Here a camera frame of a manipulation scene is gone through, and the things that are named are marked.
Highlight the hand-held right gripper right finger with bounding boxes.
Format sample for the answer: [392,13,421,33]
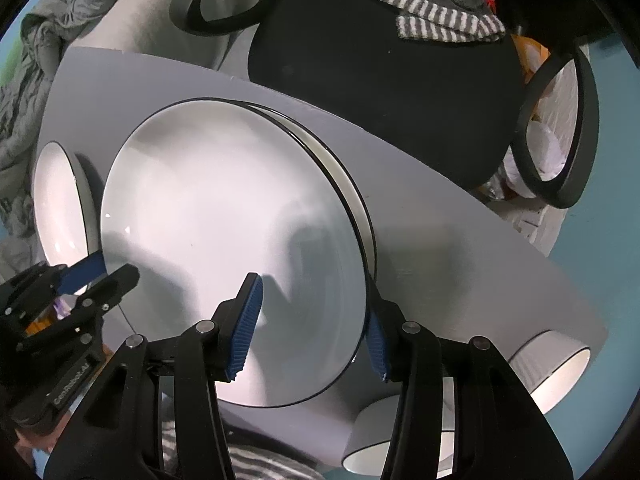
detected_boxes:
[366,295,576,480]

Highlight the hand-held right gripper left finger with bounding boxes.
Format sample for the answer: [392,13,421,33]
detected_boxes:
[42,272,264,480]

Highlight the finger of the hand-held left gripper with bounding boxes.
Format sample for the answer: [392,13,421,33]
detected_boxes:
[55,252,107,296]
[70,264,141,322]

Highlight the white bowl with dark rim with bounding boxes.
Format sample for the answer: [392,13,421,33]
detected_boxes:
[342,394,457,476]
[31,140,103,293]
[507,329,592,415]

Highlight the white plate with black rim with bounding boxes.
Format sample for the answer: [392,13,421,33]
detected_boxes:
[245,101,378,283]
[100,101,372,407]

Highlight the person's left forearm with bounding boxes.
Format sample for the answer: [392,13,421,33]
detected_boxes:
[15,427,56,466]

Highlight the person's striped grey clothing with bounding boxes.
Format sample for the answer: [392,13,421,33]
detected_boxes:
[160,420,326,480]

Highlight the grey crumpled blanket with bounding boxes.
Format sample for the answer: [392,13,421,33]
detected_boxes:
[0,0,176,261]

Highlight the black office chair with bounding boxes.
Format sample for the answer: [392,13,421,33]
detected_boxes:
[169,0,601,209]

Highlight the light grey cloth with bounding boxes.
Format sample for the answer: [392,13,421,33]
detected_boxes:
[75,0,301,81]

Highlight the white plastic bags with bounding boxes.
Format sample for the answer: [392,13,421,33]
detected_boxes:
[500,45,586,241]

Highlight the grey striped garment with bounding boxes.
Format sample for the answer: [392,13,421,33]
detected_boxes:
[359,0,507,43]

